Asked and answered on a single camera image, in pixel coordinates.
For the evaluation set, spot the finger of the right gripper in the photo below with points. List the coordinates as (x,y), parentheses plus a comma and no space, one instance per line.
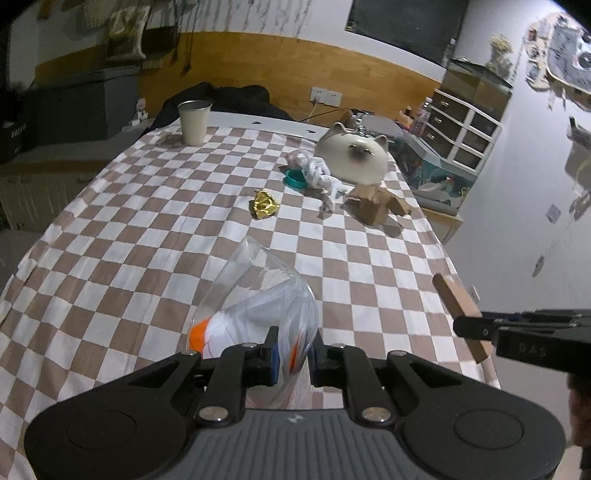
(551,320)

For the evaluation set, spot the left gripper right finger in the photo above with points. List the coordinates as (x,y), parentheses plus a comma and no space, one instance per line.
(451,426)

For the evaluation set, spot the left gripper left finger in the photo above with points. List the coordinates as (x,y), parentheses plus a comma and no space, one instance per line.
(138,425)

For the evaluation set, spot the brown wooden stick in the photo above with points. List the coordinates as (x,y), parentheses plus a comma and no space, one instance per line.
(466,315)

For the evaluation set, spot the clear white orange plastic bag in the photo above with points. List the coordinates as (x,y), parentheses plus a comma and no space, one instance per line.
(254,292)

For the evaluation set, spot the cream floor cabinet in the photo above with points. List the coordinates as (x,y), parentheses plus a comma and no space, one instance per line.
(444,225)

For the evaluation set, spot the checkered brown white tablecloth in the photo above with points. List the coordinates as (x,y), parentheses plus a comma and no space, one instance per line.
(112,284)

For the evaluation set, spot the brown cardboard box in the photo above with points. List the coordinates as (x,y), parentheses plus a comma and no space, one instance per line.
(372,204)

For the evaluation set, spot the white drawer shelf unit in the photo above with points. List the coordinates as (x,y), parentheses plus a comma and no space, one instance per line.
(460,133)

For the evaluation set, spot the white cat plush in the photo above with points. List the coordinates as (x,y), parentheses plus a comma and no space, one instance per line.
(353,158)

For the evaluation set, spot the plastic water bottle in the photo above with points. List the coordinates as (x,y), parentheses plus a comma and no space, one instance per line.
(422,117)

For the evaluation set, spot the crumpled white tissue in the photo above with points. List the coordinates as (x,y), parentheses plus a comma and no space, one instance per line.
(318,176)

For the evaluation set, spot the teal small bowl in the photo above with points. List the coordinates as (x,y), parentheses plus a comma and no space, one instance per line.
(295,179)

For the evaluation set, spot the gold foil wrapper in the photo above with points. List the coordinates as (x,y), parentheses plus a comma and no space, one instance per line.
(263,205)

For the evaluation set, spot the dried flower vase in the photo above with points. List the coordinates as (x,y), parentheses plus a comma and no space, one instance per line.
(499,61)

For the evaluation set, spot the white power strip socket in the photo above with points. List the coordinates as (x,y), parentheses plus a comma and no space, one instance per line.
(324,96)

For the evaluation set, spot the black clothing heap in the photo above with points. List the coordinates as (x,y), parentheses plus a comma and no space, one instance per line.
(249,100)

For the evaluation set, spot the white paper cup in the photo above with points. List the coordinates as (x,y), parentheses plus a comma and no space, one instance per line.
(193,116)

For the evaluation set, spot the dark side cabinet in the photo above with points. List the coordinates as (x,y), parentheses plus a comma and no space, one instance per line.
(87,107)

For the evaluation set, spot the white wall socket plate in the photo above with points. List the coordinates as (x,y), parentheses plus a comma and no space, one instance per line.
(474,294)

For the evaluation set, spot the white wall charger with cable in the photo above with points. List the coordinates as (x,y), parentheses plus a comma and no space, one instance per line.
(538,266)

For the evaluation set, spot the grey cat wall tapestry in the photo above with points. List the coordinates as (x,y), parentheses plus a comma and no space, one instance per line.
(568,55)

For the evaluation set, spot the dark wall poster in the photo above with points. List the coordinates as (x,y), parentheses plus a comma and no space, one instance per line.
(426,28)

